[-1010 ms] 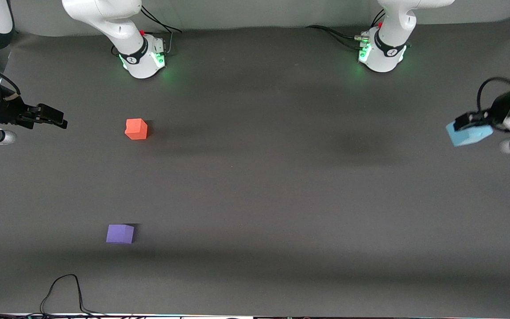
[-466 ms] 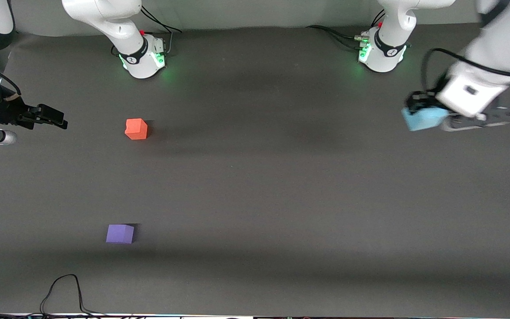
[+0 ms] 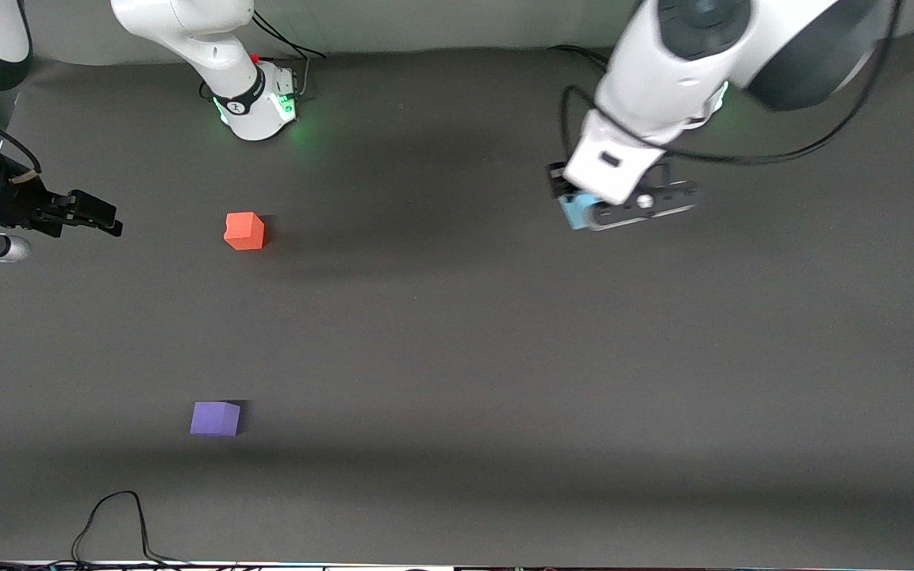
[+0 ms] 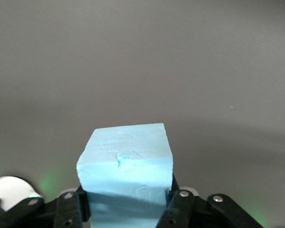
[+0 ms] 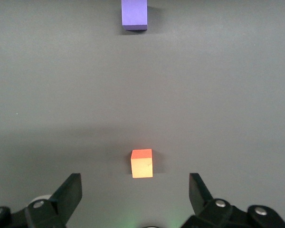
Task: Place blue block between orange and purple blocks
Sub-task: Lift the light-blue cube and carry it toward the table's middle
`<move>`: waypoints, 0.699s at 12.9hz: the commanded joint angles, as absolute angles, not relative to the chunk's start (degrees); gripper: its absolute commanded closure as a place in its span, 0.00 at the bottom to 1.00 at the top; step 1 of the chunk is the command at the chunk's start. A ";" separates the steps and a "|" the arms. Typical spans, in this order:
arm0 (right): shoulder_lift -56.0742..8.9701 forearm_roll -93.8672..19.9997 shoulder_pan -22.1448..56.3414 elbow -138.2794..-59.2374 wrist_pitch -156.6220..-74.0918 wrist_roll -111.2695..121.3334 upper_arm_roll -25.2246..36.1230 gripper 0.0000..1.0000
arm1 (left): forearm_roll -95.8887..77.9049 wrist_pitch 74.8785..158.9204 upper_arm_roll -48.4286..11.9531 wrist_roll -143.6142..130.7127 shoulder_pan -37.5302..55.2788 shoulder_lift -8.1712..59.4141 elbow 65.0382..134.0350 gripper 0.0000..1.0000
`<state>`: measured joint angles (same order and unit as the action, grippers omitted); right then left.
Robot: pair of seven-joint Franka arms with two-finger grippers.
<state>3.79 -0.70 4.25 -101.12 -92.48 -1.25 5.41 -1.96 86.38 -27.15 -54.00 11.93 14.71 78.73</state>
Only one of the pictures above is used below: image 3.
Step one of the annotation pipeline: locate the light blue foam block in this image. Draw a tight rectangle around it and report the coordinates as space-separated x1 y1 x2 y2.
558 190 602 232

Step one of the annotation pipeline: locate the orange foam block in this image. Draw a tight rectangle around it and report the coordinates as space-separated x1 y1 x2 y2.
223 212 266 251

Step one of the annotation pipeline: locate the purple foam block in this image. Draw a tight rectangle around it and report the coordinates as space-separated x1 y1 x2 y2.
190 401 242 438

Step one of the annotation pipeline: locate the dark grey table mat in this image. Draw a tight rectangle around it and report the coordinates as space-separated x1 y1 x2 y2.
0 32 914 569

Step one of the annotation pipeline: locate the black left arm base cable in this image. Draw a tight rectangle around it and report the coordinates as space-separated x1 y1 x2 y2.
547 44 613 76

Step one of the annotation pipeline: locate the black arm base cable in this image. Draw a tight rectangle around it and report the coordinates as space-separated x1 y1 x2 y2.
547 44 613 76
251 8 328 98

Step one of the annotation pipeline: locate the black right arm base cable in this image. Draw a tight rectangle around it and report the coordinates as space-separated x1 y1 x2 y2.
251 8 328 98

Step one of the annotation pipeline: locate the black looped cable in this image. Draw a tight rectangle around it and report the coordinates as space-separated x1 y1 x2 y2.
71 490 188 569

